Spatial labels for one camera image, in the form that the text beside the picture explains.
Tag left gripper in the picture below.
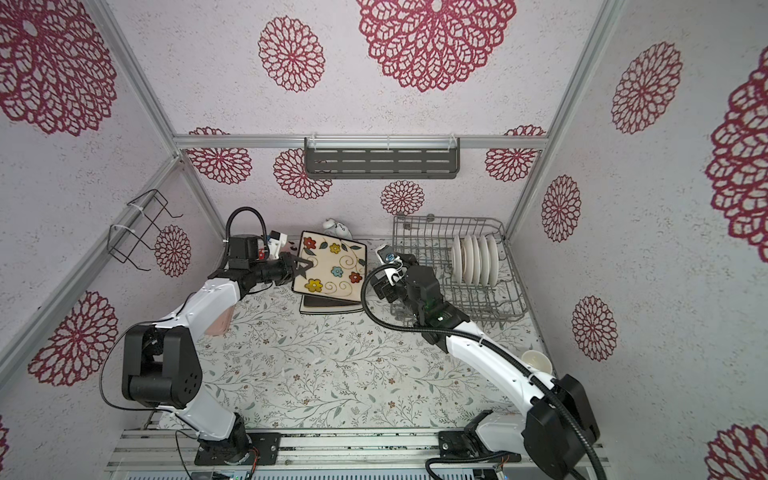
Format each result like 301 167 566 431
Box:
250 250 313 286

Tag black square plate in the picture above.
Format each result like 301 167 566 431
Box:
299 292 364 312
291 231 367 303

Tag white round plate one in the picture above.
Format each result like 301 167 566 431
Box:
452 236 463 284

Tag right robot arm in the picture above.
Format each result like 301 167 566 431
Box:
362 245 607 479

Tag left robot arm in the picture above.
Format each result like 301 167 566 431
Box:
121 252 312 451

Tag white alarm clock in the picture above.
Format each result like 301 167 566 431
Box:
322 218 353 240

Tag white round plate two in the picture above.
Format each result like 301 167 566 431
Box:
462 236 475 285

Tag white round plate three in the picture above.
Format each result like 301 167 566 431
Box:
471 236 489 286

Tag white round plate four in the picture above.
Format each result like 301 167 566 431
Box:
485 235 499 287

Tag white ceramic mug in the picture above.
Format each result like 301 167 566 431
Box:
520 350 553 375

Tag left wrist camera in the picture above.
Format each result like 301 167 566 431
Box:
258 231 288 260

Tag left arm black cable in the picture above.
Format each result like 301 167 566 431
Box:
224 206 269 253

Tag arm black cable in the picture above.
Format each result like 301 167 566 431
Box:
224 206 269 253
359 263 608 480

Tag grey wire dish rack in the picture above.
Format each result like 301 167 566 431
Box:
392 214 529 326

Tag grey wall shelf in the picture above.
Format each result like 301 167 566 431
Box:
303 137 461 180

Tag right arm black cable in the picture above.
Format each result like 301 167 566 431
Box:
359 263 608 480

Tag black wire wall holder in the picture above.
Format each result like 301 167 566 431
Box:
106 188 183 272

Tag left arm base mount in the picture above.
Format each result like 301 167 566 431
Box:
194 415 282 466

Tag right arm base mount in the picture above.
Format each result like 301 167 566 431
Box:
438 409 499 461

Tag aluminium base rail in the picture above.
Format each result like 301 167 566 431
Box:
106 425 611 472

